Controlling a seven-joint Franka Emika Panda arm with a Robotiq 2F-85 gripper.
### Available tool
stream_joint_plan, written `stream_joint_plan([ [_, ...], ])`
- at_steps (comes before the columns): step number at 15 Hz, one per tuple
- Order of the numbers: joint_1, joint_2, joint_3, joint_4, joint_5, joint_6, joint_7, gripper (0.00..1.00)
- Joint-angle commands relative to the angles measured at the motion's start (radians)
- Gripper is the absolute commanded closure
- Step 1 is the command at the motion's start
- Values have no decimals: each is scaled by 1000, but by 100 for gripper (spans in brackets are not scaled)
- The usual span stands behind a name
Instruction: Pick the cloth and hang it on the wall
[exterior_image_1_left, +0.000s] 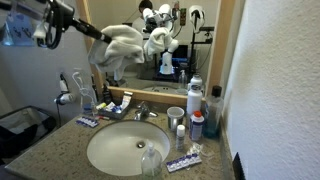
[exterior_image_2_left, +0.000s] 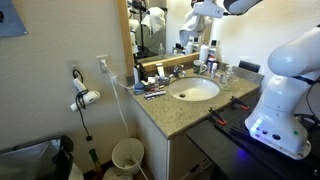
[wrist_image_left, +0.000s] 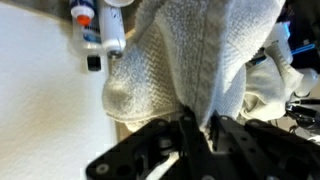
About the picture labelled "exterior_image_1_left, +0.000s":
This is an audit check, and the dark electric toothbrush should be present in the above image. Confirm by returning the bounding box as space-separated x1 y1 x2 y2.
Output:
91 74 100 103

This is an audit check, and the blue white tube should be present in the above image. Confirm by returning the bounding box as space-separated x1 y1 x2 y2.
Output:
104 101 122 115

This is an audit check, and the white terry cloth towel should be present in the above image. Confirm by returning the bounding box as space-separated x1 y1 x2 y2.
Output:
87 24 146 74

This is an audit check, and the grey plastic cup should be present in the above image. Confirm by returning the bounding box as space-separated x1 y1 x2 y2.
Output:
166 105 186 132

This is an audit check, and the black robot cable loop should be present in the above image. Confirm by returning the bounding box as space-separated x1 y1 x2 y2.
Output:
35 8 65 50

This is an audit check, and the clear soap dispenser bottle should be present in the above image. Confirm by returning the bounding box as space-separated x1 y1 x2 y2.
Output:
140 141 164 180

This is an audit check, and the black trimmer cord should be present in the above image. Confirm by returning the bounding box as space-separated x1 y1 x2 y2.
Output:
56 103 63 128

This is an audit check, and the tall white bottle silver lid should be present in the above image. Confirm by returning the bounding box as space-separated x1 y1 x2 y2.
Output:
185 83 204 126

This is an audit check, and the blue wall poster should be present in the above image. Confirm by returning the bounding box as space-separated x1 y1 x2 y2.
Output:
0 9 37 47

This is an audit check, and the small white-capped bottle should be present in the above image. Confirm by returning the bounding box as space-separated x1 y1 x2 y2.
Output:
175 124 187 152

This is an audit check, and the blue white pill organizer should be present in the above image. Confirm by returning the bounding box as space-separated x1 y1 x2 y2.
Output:
75 115 101 129

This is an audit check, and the white spray can red cap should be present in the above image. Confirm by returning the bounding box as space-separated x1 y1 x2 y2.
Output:
188 110 206 142

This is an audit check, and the black toiletry tray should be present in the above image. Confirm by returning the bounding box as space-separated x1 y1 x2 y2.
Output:
96 99 133 121

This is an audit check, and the blue mouthwash bottle black cap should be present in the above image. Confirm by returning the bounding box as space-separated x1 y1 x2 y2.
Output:
202 85 225 140

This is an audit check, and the oval white sink basin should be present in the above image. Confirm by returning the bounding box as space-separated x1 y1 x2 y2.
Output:
86 119 172 177

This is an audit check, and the white looped cord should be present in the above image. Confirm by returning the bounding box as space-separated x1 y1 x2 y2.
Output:
71 69 98 112

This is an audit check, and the black ribbed comb-like object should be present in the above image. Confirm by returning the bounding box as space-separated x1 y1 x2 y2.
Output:
231 151 248 180

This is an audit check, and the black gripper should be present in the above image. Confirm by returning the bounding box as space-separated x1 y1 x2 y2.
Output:
44 0 113 44

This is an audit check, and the small yellow tube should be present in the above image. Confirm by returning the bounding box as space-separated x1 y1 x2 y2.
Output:
95 101 108 111

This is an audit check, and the small dark bottle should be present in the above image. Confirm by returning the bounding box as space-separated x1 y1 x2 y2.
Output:
101 83 113 105

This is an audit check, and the white wall plug adapter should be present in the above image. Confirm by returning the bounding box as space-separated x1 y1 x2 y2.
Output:
58 73 70 95

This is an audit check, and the chrome sink faucet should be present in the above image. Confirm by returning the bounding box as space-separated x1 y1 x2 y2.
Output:
133 100 160 122

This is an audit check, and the small blue jar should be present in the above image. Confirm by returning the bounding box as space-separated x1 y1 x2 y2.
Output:
82 102 95 115

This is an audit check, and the white toothpaste tube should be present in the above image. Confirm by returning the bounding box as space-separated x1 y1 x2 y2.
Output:
119 90 134 111

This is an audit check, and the wood-framed wall mirror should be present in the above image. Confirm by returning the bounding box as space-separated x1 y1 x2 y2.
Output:
74 0 236 108

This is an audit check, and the crumpled clear plastic wrapper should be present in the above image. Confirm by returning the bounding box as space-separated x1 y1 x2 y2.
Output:
185 141 215 158

